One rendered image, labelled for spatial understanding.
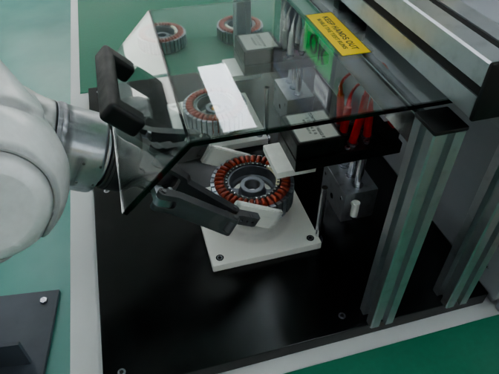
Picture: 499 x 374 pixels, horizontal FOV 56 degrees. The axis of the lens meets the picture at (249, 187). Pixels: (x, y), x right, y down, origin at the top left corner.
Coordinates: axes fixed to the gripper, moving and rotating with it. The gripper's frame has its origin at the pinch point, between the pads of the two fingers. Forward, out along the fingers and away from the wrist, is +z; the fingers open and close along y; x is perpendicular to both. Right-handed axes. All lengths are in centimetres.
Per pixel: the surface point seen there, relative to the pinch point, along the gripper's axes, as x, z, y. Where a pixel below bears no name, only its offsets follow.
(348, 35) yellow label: 23.8, -4.7, 6.1
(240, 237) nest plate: -6.0, 0.6, 3.7
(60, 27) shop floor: -89, 14, -264
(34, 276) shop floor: -98, -2, -68
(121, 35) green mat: -12, -3, -72
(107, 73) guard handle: 12.0, -24.3, 5.5
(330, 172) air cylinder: 5.2, 11.5, -0.4
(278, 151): 5.9, 1.4, -0.7
